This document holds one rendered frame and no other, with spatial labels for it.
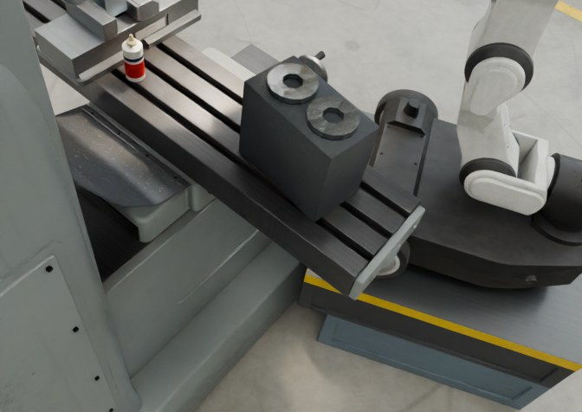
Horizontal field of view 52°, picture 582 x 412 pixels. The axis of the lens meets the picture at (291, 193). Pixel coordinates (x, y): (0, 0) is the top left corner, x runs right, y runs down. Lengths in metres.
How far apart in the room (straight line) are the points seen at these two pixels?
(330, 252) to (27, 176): 0.53
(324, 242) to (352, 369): 0.98
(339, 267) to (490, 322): 0.77
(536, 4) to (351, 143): 0.52
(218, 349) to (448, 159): 0.86
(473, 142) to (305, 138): 0.67
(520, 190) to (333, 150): 0.75
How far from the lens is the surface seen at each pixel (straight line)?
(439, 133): 1.86
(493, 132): 1.54
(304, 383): 1.97
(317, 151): 0.97
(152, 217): 1.24
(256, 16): 3.05
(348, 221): 1.12
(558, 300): 1.89
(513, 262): 1.67
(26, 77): 0.77
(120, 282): 1.29
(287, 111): 1.01
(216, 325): 1.80
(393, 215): 1.15
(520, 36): 1.36
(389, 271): 1.65
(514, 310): 1.81
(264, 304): 1.86
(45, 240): 0.93
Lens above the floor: 1.85
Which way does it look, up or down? 53 degrees down
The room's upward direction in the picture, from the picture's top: 12 degrees clockwise
